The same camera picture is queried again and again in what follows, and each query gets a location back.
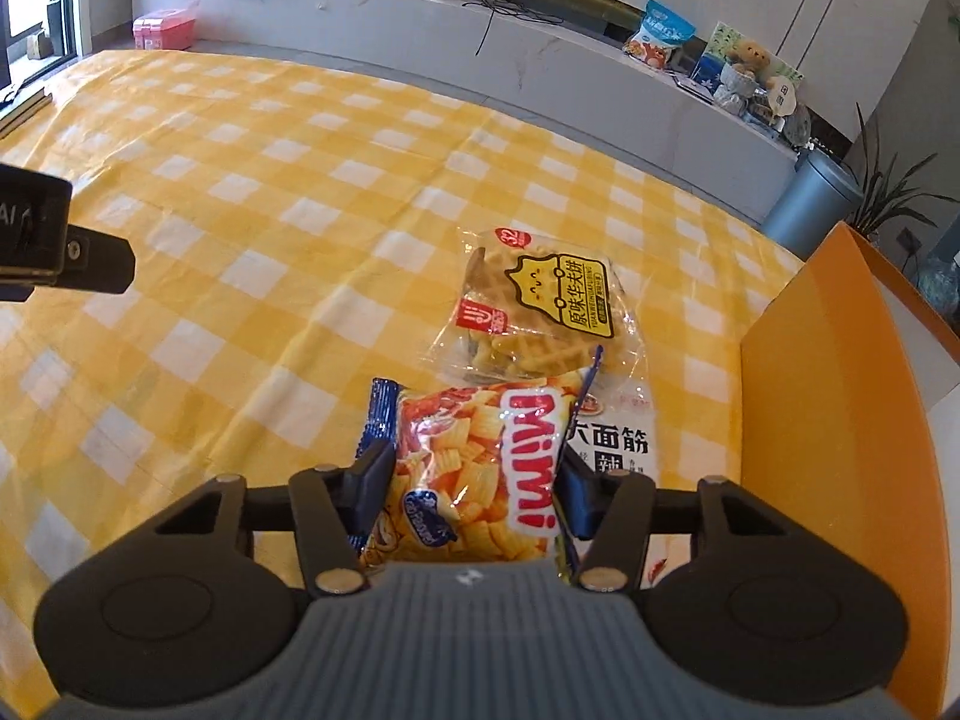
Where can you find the white spicy strip packet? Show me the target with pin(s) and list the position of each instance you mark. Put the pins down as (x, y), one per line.
(622, 435)

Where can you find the white marble media console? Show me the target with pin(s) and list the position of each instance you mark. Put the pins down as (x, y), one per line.
(525, 52)

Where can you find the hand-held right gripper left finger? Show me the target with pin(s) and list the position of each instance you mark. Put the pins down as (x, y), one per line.
(369, 481)

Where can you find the pink plastic case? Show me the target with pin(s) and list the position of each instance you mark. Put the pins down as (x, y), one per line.
(165, 26)

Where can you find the grey metal trash can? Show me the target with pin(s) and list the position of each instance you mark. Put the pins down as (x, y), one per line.
(814, 199)

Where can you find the orange chips packet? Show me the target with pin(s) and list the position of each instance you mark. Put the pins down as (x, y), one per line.
(465, 457)

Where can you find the orange cardboard box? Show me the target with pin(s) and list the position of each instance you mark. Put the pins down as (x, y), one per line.
(825, 390)

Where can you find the tall plant in black pot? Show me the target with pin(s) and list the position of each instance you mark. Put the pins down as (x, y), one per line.
(900, 195)

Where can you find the brown teddy bear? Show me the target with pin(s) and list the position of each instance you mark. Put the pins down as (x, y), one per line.
(746, 71)

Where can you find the clear waffle packet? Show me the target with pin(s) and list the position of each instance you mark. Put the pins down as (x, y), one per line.
(540, 300)

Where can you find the blue water jug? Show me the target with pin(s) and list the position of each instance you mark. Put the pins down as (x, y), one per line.
(941, 277)

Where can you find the blue snack bag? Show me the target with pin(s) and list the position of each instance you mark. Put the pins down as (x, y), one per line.
(660, 34)

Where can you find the yellow checked tablecloth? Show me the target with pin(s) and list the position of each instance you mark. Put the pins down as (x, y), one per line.
(262, 240)

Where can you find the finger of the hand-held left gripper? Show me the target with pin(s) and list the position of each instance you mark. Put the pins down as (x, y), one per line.
(101, 262)

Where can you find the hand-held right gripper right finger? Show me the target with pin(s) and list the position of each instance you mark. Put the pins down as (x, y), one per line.
(579, 496)

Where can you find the green printed gift box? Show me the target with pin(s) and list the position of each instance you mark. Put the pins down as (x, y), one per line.
(720, 45)

